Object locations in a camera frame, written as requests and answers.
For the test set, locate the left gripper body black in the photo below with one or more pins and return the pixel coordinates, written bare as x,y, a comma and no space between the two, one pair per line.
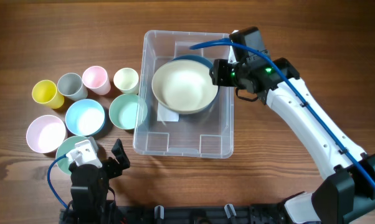
111,168

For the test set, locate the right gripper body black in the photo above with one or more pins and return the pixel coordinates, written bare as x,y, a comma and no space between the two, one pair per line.
228,72

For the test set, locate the mint green small bowl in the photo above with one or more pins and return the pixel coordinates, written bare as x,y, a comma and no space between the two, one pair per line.
128,111

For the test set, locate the beige bowl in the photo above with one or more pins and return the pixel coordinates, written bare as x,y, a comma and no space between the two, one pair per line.
184,85

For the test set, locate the light blue small bowl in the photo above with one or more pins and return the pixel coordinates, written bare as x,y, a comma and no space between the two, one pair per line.
85,117

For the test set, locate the cream cup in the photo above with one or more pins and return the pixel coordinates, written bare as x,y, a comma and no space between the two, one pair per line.
127,81

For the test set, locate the pink small bowl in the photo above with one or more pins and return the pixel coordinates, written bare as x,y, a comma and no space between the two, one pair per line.
46,133

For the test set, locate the pink cup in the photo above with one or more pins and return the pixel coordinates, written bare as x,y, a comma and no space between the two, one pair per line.
96,79

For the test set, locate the grey cup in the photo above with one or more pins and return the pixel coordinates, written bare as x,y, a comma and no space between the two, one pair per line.
71,86

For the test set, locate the yellow cup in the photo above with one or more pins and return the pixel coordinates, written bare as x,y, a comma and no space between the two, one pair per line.
45,92

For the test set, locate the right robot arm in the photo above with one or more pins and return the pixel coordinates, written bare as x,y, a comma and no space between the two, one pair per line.
348,188

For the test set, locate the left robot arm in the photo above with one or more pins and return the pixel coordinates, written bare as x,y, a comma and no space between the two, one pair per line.
91,183

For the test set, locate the white label in container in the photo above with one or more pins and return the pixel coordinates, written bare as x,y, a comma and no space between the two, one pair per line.
166,115

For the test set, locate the clear plastic storage container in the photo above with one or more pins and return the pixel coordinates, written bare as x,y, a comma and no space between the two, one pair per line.
208,133

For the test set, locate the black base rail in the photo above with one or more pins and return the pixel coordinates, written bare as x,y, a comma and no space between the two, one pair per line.
175,214

